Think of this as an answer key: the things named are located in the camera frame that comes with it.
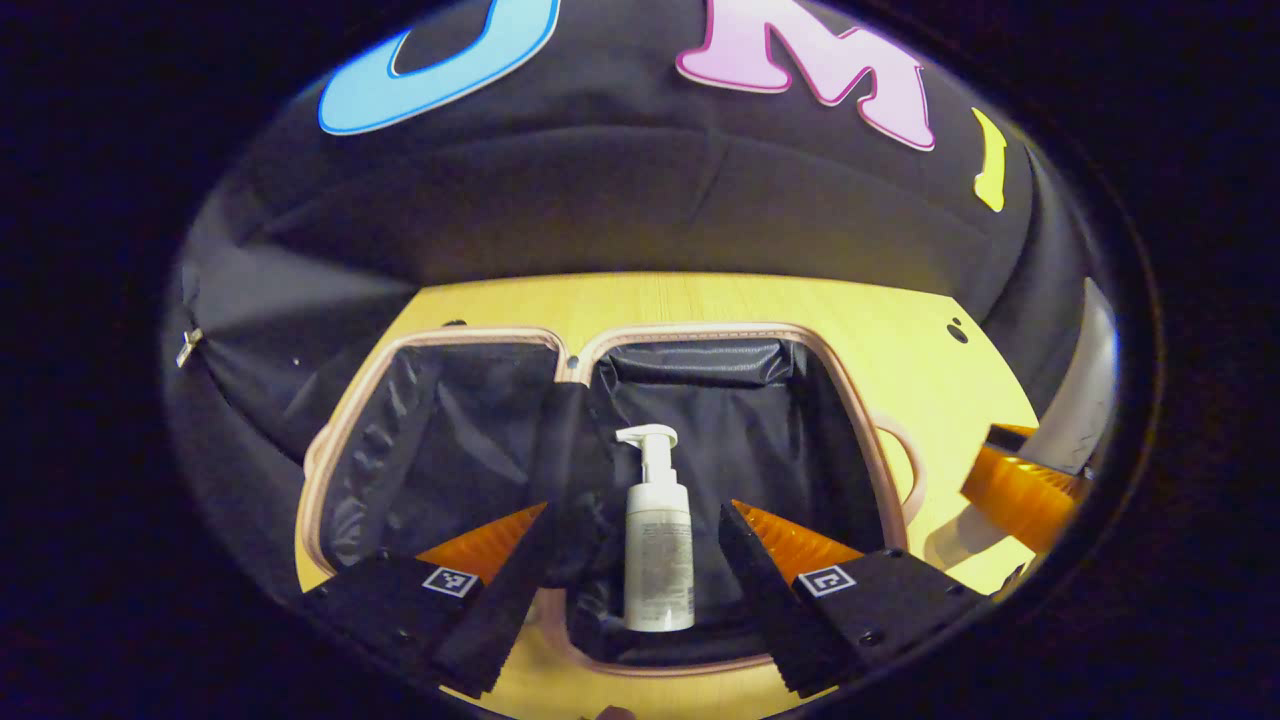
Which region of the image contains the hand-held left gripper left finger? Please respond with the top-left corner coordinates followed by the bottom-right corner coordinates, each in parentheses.
top-left (300, 500), bottom-right (549, 699)

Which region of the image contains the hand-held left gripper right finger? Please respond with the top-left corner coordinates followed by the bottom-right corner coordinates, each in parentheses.
top-left (718, 498), bottom-right (986, 699)

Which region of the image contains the white squeeze tube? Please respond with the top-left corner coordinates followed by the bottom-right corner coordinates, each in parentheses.
top-left (922, 276), bottom-right (1119, 573)

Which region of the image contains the white pump bottle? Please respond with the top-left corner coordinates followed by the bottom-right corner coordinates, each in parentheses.
top-left (614, 424), bottom-right (696, 633)

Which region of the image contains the pink suitcase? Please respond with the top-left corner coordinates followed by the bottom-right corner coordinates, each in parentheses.
top-left (297, 322), bottom-right (928, 679)

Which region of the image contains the black backdrop cloth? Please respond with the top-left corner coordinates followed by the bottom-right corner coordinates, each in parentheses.
top-left (160, 0), bottom-right (1101, 471)

